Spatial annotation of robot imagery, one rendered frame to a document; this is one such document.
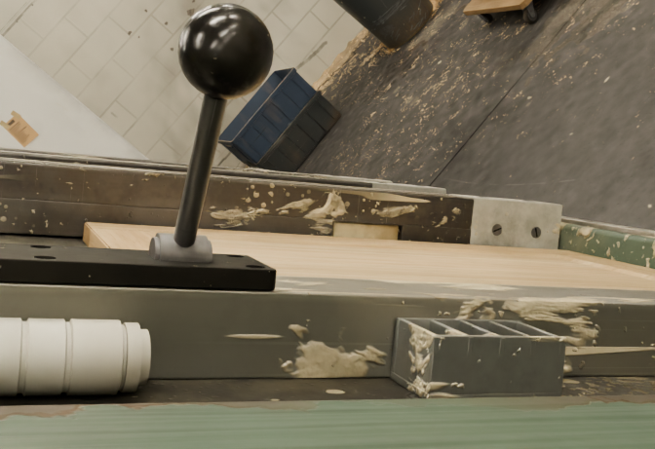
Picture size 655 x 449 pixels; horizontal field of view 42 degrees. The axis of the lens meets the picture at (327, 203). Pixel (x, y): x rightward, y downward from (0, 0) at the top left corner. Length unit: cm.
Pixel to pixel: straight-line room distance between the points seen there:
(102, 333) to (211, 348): 6
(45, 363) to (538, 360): 21
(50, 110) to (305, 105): 152
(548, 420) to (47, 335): 20
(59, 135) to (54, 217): 381
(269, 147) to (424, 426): 501
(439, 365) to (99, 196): 55
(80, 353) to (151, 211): 55
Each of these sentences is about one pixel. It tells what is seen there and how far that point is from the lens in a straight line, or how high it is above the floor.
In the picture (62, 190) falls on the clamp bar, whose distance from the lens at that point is 87.
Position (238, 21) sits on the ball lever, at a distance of 33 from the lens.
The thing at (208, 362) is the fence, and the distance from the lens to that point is 39.
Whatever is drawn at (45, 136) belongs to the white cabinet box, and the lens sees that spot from 468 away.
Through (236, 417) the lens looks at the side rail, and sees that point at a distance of 17.
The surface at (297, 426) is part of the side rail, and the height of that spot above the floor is 139.
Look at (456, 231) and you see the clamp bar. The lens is 100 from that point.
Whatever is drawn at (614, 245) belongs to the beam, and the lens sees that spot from 101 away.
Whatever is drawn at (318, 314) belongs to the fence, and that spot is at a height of 131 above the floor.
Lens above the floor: 147
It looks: 19 degrees down
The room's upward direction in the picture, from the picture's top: 48 degrees counter-clockwise
